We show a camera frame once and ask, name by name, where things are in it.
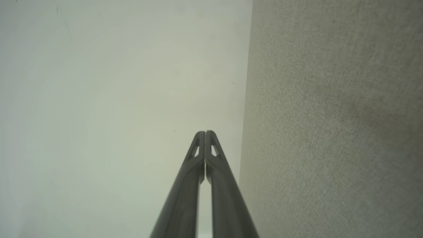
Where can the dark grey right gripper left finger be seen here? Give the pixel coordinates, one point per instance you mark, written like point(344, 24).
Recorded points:
point(180, 205)

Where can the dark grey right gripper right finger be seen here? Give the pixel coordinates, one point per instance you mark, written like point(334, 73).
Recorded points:
point(228, 205)

